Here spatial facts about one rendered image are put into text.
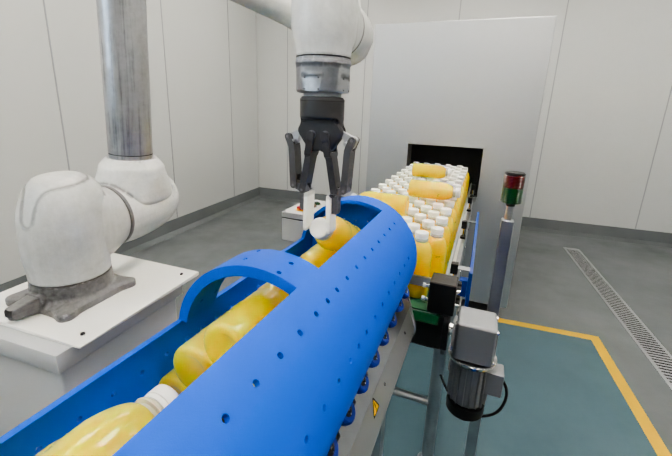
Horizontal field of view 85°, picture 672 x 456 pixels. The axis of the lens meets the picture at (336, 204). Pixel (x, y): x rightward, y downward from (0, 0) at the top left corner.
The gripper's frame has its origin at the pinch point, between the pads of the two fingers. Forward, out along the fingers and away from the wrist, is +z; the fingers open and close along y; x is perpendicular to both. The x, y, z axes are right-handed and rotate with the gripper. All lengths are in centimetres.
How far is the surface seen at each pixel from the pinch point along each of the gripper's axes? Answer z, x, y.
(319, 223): 2.1, 0.1, 0.0
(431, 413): 99, 70, 19
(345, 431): 32.5, -12.1, 11.3
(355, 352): 12.6, -18.1, 14.2
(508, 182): 3, 70, 33
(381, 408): 39.8, 2.6, 13.6
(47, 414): 14.0, -40.0, -12.5
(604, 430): 126, 124, 94
